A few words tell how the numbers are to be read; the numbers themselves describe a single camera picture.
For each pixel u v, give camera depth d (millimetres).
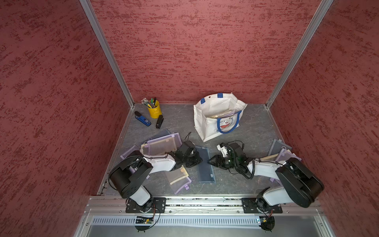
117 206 757
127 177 447
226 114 893
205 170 851
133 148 947
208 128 921
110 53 891
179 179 816
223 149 834
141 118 1084
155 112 1061
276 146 970
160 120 1069
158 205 741
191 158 768
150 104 1033
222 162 779
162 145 972
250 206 740
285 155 917
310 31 795
